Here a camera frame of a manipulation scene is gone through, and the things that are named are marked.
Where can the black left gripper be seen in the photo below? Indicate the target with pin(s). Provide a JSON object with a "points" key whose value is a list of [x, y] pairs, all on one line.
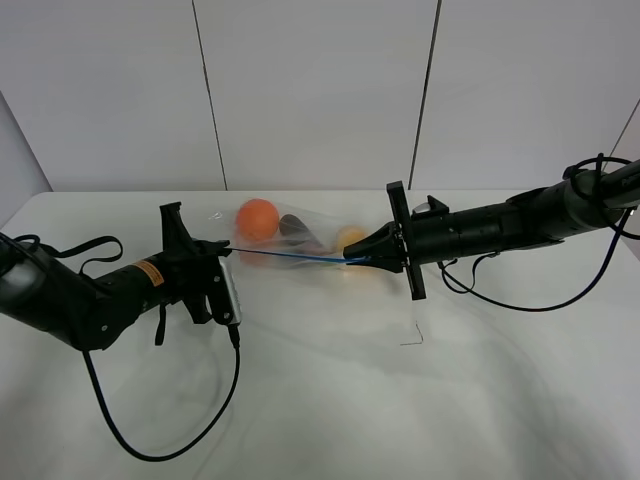
{"points": [[183, 263]]}

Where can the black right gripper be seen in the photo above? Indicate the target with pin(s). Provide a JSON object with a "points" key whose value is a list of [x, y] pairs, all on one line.
{"points": [[415, 242]]}

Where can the clear zip bag blue seal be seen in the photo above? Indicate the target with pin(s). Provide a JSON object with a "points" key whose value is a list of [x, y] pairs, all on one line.
{"points": [[279, 239]]}

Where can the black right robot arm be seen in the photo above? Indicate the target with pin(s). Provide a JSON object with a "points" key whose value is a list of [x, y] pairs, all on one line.
{"points": [[586, 199]]}

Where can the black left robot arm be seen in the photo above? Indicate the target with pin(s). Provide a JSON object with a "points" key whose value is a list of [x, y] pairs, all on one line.
{"points": [[88, 314]]}

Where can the yellow lemon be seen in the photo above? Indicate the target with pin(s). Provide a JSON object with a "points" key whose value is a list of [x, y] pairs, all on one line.
{"points": [[349, 235]]}

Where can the orange fruit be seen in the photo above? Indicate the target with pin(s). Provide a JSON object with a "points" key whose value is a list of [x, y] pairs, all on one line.
{"points": [[257, 220]]}

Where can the purple eggplant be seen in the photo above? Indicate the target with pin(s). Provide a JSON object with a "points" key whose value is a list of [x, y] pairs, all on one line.
{"points": [[296, 234]]}

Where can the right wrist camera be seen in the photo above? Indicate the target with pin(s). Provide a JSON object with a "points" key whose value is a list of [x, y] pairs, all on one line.
{"points": [[431, 207]]}

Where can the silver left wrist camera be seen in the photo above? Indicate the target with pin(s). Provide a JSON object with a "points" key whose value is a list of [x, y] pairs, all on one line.
{"points": [[224, 301]]}

